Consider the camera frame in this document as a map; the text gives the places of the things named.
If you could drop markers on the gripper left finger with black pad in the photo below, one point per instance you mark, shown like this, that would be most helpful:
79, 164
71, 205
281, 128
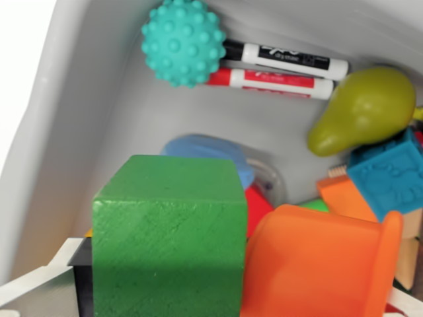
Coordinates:
82, 284

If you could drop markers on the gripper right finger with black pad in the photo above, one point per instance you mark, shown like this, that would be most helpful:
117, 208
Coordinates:
408, 298

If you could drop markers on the green painted wooden cube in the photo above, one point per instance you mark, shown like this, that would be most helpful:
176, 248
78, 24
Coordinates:
165, 244

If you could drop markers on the orange plastic cup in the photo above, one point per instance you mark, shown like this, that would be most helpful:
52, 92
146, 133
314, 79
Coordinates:
314, 264

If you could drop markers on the light grey plastic bin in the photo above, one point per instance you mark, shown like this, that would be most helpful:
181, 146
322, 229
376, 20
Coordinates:
66, 99

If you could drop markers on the natural wood block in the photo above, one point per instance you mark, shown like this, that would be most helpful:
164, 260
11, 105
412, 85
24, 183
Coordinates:
409, 251

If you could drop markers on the yellow wooden block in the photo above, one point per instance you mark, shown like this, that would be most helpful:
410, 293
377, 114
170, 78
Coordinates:
88, 233

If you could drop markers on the orange wooden block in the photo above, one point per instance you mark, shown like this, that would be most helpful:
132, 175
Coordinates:
347, 198

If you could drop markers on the teal embossed rubber cube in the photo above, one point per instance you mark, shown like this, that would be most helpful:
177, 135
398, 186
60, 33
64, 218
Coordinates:
390, 178

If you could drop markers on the green wooden cylinder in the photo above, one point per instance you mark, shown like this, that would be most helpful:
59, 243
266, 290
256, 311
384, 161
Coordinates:
315, 205

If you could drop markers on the red wooden cube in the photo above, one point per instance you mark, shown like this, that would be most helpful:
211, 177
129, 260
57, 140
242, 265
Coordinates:
257, 211

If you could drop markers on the blue soft cube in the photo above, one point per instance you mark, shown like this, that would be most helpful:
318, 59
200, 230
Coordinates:
211, 148

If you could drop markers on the olive green toy pear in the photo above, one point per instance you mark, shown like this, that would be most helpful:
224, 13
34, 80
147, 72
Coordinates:
367, 109

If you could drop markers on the red dry erase marker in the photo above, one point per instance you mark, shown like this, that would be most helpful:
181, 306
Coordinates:
274, 83

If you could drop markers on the teal knobby ball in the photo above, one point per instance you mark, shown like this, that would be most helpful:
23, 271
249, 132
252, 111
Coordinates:
183, 43

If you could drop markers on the black dry erase marker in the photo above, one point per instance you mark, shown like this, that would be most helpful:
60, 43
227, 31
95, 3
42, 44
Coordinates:
291, 59

